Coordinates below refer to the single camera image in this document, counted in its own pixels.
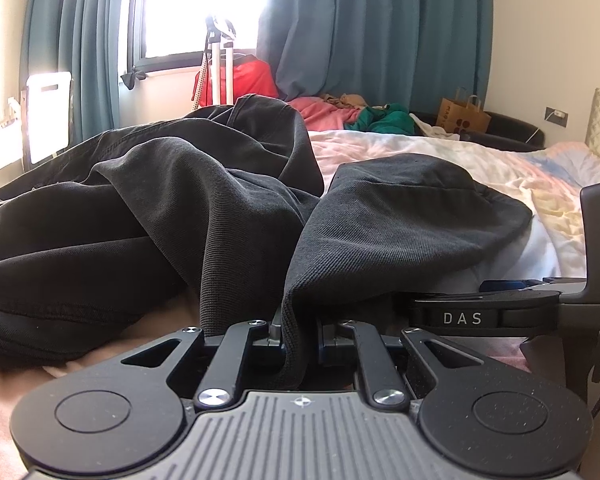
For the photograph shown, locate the white stand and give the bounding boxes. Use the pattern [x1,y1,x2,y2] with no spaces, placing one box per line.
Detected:
[201,14,240,107]

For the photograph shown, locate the white chair back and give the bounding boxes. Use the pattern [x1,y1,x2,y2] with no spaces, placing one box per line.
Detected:
[22,71,77,166]

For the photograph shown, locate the pink cloth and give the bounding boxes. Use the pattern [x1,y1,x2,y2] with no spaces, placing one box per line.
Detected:
[286,95,362,132]

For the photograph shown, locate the window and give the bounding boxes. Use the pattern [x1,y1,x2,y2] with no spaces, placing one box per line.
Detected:
[129,0,283,74]

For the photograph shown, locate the white cable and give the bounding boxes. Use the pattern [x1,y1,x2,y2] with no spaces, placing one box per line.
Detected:
[525,119,553,145]

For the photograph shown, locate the green cloth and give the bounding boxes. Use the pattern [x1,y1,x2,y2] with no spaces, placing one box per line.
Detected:
[344,103,417,136]

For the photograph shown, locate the black pants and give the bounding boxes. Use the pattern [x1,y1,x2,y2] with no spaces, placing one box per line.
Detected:
[0,93,534,391]

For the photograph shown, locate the brown paper bag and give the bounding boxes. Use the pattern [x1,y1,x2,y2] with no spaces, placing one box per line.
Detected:
[435,87,492,143]

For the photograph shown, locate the beige cloth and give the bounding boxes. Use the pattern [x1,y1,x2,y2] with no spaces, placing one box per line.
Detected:
[319,92,370,112]

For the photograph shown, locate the red bag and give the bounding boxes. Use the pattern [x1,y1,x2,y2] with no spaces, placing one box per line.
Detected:
[193,55,281,109]

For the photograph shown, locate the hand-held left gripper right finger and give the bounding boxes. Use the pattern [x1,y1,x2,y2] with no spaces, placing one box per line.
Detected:
[317,317,483,407]

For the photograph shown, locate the black armchair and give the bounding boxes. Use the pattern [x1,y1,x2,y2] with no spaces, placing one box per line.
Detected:
[409,109,547,154]

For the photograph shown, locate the white cloth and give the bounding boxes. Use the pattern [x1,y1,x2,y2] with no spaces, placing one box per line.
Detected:
[409,112,462,142]

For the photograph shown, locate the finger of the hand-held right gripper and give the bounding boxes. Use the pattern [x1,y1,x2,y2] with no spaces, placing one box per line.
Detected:
[391,291,563,347]
[477,276,590,295]

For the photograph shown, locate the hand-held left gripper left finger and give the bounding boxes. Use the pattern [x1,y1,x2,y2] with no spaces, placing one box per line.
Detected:
[121,308,287,410]

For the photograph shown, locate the teal curtain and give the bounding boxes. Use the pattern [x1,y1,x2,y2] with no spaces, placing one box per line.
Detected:
[20,0,148,145]
[256,0,497,117]

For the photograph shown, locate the pastel bed blanket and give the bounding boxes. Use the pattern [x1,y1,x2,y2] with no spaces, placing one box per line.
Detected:
[306,129,600,306]

